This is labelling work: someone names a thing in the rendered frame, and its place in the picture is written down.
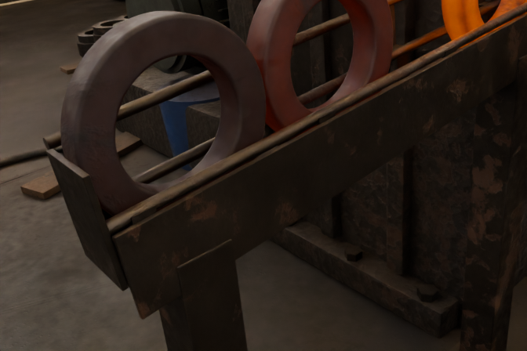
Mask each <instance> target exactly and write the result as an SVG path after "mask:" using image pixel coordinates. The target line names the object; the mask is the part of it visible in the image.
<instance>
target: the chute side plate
mask: <svg viewBox="0 0 527 351"><path fill-rule="evenodd" d="M525 55H527V13H526V14H524V15H522V16H520V17H518V18H516V19H515V20H512V21H511V22H509V23H507V24H505V25H503V26H502V27H499V28H497V29H495V30H494V31H492V32H490V33H488V34H486V35H485V36H483V37H481V38H479V39H477V40H475V41H474V42H472V43H470V44H468V45H465V46H464V47H463V48H461V49H458V50H456V51H455V52H453V53H451V54H449V55H448V56H445V57H444V58H442V59H440V60H438V61H436V62H434V63H433V64H431V65H429V66H427V67H425V68H424V69H422V70H420V71H417V72H416V73H414V74H412V75H410V76H408V77H407V78H404V79H403V80H401V81H399V82H397V83H395V84H393V85H392V86H390V87H388V88H386V89H384V90H383V91H381V92H378V93H377V94H375V95H373V96H371V97H369V98H368V99H366V100H363V101H362V102H360V103H358V104H356V105H354V106H353V107H351V108H349V109H347V110H345V111H343V112H342V113H340V114H338V115H336V116H335V117H333V118H330V119H329V120H327V121H325V122H323V123H321V124H320V125H317V126H315V127H313V128H312V129H310V130H308V131H306V132H304V133H302V134H301V135H299V136H297V137H295V138H293V139H291V140H290V141H288V142H286V143H283V144H282V145H281V146H279V147H276V148H274V149H273V150H271V151H269V152H267V153H265V154H263V155H261V156H260V157H258V158H256V159H254V160H252V161H250V162H249V163H247V164H245V165H243V166H241V167H240V168H237V169H235V170H234V171H232V172H230V173H228V174H226V175H224V176H222V177H220V178H219V179H217V180H215V181H213V182H211V183H210V184H208V185H206V186H204V187H202V188H200V189H199V190H196V191H195V192H193V193H191V194H189V195H187V196H186V197H183V198H181V199H179V200H178V201H176V202H174V203H172V204H170V205H169V206H167V207H165V208H163V209H161V210H159V211H158V212H156V213H154V214H153V215H150V216H148V217H147V218H145V219H143V220H141V221H139V222H138V223H135V224H133V225H131V226H129V227H128V228H126V229H124V230H122V231H120V232H118V233H117V234H115V235H113V236H112V238H113V241H114V245H115V247H116V250H117V253H118V256H119V258H120V261H121V264H122V268H123V270H124V273H125V276H126V279H127V281H128V284H129V288H130V291H131V293H132V296H133V299H134V302H135V304H136V308H137V311H138V314H139V316H140V318H141V319H142V320H143V319H145V318H146V317H149V316H150V315H151V314H152V313H154V312H156V311H157V310H159V309H161V308H162V307H163V306H165V305H167V304H168V303H170V302H171V301H173V300H174V299H176V298H178V297H179V296H181V290H180V283H179V279H178V275H177V271H176V269H177V267H178V266H180V265H182V264H184V263H185V262H187V261H189V260H191V259H193V258H195V257H197V256H199V255H200V254H202V253H204V252H206V251H208V250H210V249H212V248H215V247H216V246H217V245H219V244H222V243H223V242H225V241H228V240H230V239H232V241H233V246H234V257H235V260H236V259H238V258H240V257H242V256H243V255H244V254H246V253H247V252H249V251H251V250H253V249H254V248H255V247H257V246H258V245H260V244H262V243H263V242H265V241H266V240H268V239H269V238H271V237H273V236H274V235H275V234H277V233H279V232H280V231H282V230H283V229H285V228H286V227H288V226H290V225H291V224H293V223H294V222H295V221H297V220H299V219H301V218H302V217H304V216H305V215H306V214H308V213H309V212H312V211H313V210H315V209H316V208H317V207H319V206H320V205H322V204H324V203H325V202H327V201H328V200H330V199H331V198H333V197H335V196H336V195H337V194H339V193H341V192H342V191H344V190H346V189H347V188H348V187H350V186H352V185H353V184H355V183H356V182H358V181H359V180H361V179H363V178H364V177H366V176H367V175H369V174H370V173H372V172H374V171H375V170H377V169H378V168H380V167H381V166H383V165H385V164H386V163H388V162H389V161H390V160H392V159H394V158H395V157H397V156H398V155H399V154H401V153H403V152H405V151H406V150H408V149H409V148H410V147H412V146H414V145H416V144H417V143H418V142H420V141H421V140H423V139H425V138H427V137H428V136H429V135H431V134H432V133H434V132H436V131H437V130H439V129H440V128H442V127H443V126H445V125H447V124H448V123H450V122H451V121H453V120H454V119H456V118H458V117H459V116H460V115H462V114H464V113H465V112H467V111H468V110H470V109H471V108H473V107H475V106H476V105H478V104H479V103H480V102H482V101H483V100H486V99H487V98H489V97H490V96H491V95H493V94H494V93H496V92H498V91H500V90H501V89H502V88H504V87H505V86H507V85H509V84H510V83H511V82H513V81H515V80H516V78H517V70H518V59H519V58H521V57H523V56H525Z"/></svg>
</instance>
